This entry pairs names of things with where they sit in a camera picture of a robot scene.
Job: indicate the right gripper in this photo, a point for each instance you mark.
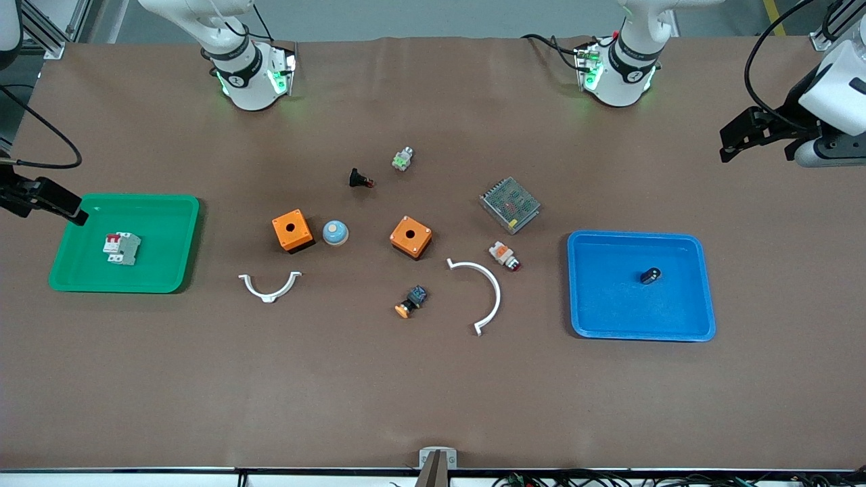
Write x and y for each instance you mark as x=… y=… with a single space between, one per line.
x=15 y=191

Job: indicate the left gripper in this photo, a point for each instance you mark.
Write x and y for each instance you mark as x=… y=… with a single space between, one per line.
x=789 y=116

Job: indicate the white red circuit breaker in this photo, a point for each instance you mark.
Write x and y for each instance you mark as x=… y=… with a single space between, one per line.
x=125 y=249

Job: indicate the small black capacitor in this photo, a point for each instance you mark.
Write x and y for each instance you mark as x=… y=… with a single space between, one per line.
x=651 y=275

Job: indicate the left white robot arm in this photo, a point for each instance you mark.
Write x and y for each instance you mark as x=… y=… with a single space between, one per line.
x=619 y=81

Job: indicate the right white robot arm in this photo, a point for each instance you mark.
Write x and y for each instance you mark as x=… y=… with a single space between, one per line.
x=247 y=88

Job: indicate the green plastic tray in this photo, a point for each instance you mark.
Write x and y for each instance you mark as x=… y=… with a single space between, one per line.
x=162 y=257

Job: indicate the blue plastic tray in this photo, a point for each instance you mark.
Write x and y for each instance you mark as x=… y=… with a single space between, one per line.
x=609 y=297

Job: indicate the metal mesh power supply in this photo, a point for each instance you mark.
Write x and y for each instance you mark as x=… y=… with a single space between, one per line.
x=511 y=205

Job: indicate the orange button box with hole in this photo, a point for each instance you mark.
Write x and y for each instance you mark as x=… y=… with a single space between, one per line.
x=421 y=237
x=301 y=230

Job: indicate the white orange indicator red lens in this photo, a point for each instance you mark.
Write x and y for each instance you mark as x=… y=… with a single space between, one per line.
x=500 y=252

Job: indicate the light blue dome button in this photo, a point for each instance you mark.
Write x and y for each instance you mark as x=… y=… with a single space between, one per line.
x=335 y=235

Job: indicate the black pushbutton with red tip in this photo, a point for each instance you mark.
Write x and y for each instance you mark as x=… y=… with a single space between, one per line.
x=356 y=178

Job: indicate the silver pushbutton with green cap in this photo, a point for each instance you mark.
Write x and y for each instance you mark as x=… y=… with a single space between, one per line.
x=402 y=160

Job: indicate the yellow pushbutton with blue block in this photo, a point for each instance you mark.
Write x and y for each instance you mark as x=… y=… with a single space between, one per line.
x=414 y=297

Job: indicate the aluminium frame profile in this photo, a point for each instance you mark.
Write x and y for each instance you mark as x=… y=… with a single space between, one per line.
x=822 y=42
x=51 y=44

